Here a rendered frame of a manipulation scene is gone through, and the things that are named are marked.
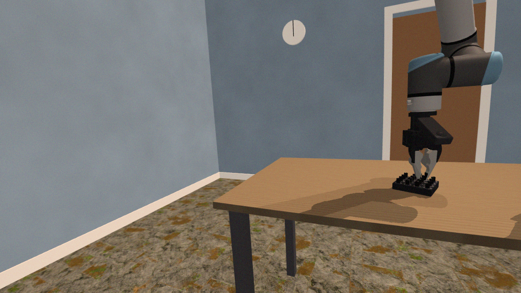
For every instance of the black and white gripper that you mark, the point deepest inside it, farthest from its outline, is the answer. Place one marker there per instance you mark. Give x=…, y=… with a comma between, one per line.
x=416, y=140

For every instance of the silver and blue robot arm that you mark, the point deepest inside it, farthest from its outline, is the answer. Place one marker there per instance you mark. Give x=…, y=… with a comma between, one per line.
x=470, y=66

